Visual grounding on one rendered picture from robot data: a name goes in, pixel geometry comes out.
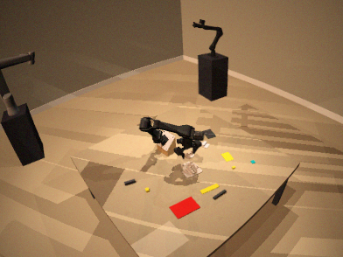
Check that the red flat rectangular plate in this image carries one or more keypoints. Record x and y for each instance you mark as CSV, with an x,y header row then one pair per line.
x,y
184,207

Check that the yellow flat bar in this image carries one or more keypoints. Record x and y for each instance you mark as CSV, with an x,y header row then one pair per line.
x,y
209,188

